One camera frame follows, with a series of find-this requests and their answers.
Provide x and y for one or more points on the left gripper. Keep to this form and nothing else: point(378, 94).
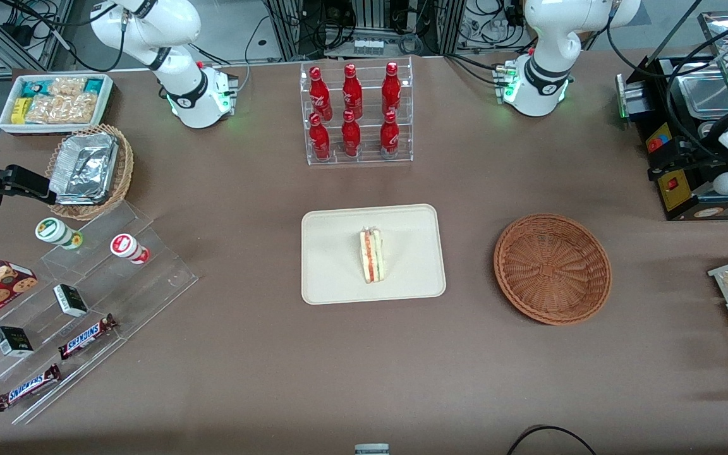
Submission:
point(700, 162)

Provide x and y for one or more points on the triangular sandwich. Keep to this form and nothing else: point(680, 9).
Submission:
point(373, 256)

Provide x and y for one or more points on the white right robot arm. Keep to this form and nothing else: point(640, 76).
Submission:
point(190, 95)

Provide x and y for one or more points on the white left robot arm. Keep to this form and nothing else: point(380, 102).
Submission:
point(538, 88)

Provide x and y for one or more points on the light wicker basket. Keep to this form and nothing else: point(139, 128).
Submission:
point(122, 170)

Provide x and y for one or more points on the round brown wicker basket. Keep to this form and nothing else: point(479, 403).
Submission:
point(550, 268)

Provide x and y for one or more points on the cream plastic tray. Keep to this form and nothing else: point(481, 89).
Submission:
point(332, 259)

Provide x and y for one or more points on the black hot food display case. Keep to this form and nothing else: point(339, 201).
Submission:
point(686, 205)

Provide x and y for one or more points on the green lid drink cup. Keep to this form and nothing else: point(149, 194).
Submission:
point(54, 231)

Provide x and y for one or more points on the aluminium foil container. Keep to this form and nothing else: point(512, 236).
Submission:
point(83, 167)

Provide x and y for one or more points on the white rectangular snack bin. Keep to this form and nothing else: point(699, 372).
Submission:
point(7, 120)

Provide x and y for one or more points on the yellow snack packet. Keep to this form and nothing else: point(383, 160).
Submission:
point(20, 110)

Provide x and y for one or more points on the grey metal box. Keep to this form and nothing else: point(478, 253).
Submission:
point(634, 95)

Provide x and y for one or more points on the stainless steel pan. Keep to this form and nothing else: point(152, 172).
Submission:
point(708, 95)

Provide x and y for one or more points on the large clear cracker bag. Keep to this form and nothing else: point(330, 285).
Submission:
point(60, 109)

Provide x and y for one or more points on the teal snack packet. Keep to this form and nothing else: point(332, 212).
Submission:
point(93, 86)
point(34, 87)

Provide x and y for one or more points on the small clear cracker bag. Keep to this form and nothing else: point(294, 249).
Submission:
point(67, 86)

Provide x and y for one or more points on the red lid drink cup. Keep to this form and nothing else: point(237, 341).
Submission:
point(127, 246)

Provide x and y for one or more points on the small dark carton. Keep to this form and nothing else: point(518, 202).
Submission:
point(70, 300)
point(13, 341)

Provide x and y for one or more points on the clear acrylic stepped shelf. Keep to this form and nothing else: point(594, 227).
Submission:
point(149, 284)

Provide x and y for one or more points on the Snickers chocolate bar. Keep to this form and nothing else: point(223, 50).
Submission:
point(28, 387)
point(86, 337)

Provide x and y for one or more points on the red cola bottle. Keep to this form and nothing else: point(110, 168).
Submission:
point(351, 136)
point(389, 136)
point(352, 91)
point(319, 95)
point(320, 140)
point(391, 88)

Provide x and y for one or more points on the clear acrylic bottle rack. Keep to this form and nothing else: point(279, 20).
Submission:
point(370, 136)

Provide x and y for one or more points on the white power strip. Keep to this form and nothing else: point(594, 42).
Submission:
point(367, 46)

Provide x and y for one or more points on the grey device top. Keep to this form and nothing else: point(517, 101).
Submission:
point(371, 449)

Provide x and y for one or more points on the aluminium frame rack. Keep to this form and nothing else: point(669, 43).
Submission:
point(288, 31)

